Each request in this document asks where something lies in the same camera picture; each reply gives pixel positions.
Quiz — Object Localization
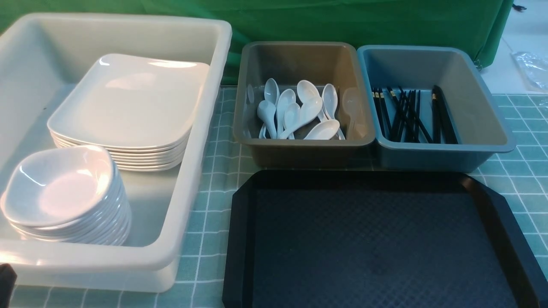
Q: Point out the white ceramic soup spoon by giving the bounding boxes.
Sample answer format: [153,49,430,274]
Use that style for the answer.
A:
[278,96,323,139]

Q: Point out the white rectangular rice plate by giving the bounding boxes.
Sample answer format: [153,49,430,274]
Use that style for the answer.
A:
[47,54,210,150]

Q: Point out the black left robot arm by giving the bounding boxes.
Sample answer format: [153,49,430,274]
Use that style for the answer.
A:
[0,264,17,308]

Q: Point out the white spoon lower centre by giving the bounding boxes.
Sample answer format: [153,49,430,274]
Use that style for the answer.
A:
[284,103,300,130]

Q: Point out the white spoon far left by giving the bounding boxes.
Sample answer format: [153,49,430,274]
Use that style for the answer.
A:
[257,100,277,139]

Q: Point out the grey plastic spoon bin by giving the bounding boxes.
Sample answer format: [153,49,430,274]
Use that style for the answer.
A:
[233,41,375,169]

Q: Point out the white spoon front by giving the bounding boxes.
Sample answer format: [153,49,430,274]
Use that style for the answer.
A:
[304,119,340,140]

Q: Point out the white spoon upper left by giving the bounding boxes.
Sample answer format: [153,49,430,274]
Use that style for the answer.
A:
[263,78,280,107]

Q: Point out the white spoon upper centre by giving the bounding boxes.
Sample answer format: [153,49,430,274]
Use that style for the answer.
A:
[296,80,329,121]

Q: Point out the white spoon right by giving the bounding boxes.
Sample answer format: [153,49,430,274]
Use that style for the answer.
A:
[321,83,345,140]

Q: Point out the black serving tray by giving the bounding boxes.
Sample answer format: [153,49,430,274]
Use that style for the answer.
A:
[222,170,548,308]

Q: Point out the black chopstick bundle centre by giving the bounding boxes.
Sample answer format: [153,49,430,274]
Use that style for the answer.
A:
[386,86,433,143]

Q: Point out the black chopstick bundle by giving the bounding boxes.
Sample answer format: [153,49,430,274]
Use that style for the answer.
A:
[431,85,458,144]
[386,86,433,143]

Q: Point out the stack of white plates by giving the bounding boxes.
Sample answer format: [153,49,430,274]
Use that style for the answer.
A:
[49,128,191,172]

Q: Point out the black chopstick bundle right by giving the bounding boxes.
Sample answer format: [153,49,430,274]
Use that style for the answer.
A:
[431,85,458,144]

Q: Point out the stack of white bowls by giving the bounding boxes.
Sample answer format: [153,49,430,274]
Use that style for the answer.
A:
[1,145,132,246]

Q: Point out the blue plastic chopstick bin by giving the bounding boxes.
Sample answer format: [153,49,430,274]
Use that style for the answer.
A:
[357,45,515,173]

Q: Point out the green backdrop cloth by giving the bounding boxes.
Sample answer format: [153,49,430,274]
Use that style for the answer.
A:
[1,0,513,85]

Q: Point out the green checkered tablecloth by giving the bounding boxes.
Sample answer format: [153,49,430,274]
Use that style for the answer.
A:
[10,88,548,308]

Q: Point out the large white plastic tub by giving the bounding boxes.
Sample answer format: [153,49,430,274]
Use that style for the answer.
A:
[0,12,232,293]

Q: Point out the clear plastic bag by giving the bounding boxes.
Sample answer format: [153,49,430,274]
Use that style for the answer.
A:
[512,51,548,92]

